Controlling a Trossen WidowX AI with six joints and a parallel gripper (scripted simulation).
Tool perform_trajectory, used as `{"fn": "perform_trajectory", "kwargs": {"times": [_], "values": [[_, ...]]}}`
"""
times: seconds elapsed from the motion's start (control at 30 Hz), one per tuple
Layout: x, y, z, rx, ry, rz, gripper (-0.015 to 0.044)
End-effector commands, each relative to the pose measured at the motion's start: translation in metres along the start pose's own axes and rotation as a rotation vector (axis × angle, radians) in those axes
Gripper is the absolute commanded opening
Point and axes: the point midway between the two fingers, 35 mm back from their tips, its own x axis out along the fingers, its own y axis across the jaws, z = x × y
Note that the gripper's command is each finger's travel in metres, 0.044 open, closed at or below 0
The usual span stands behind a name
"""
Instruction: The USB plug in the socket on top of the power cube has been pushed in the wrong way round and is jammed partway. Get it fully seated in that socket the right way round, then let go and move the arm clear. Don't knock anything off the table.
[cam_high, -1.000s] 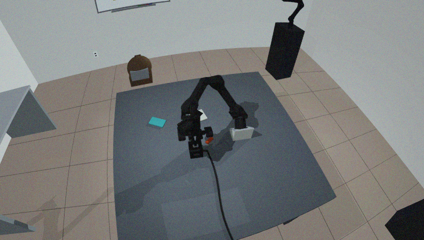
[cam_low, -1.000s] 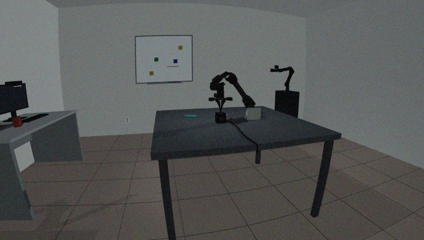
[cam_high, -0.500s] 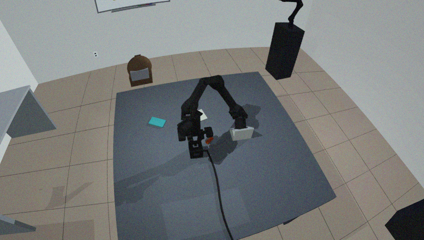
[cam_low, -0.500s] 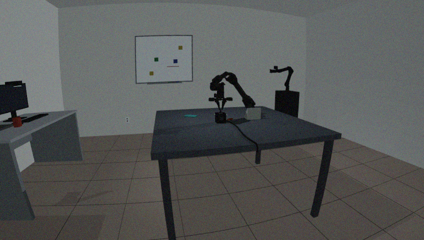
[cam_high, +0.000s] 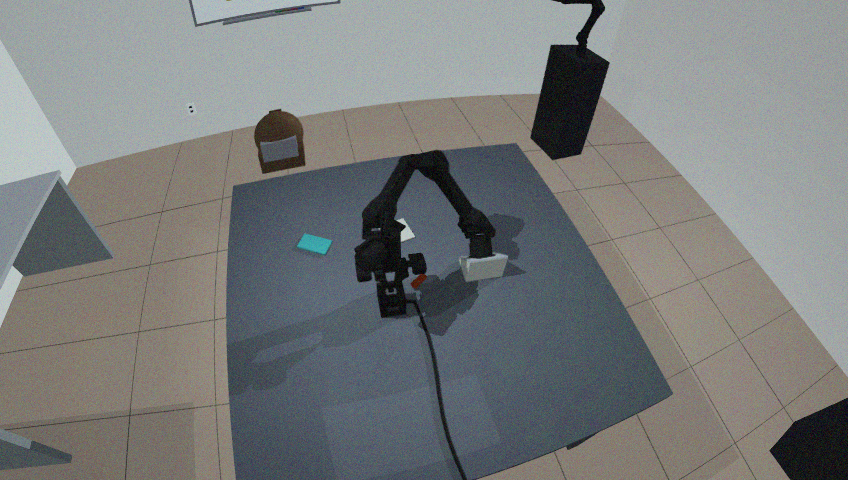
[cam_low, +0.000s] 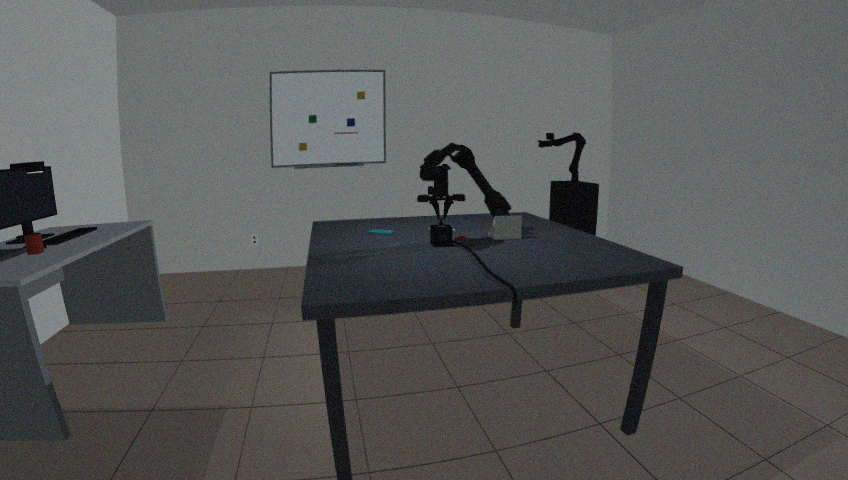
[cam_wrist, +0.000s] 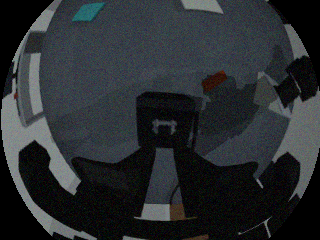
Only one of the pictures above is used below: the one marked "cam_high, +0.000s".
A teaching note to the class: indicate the teal flat rectangular block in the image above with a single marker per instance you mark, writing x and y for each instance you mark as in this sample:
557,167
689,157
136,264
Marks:
314,244

